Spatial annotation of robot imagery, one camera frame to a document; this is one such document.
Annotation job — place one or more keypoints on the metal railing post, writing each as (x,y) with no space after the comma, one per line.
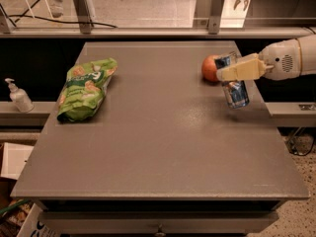
(86,15)
(216,8)

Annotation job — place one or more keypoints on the red apple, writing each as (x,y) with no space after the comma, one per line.
(208,68)

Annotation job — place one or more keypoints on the right metal railing post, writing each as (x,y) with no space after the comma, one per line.
(216,8)

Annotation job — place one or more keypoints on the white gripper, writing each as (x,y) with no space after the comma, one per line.
(280,61)

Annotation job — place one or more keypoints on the white pump dispenser bottle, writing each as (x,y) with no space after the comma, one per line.
(19,97)

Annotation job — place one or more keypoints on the white box blue print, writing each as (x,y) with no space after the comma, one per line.
(33,227)

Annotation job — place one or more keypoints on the blue silver redbull can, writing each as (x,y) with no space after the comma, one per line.
(235,91)

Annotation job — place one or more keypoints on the white paper sheet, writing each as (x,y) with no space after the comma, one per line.
(13,158)

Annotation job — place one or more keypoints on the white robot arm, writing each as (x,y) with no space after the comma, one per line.
(307,55)

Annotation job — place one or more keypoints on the left metal railing post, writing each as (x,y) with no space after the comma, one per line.
(86,15)

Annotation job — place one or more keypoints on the green chip bag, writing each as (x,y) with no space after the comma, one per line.
(85,89)

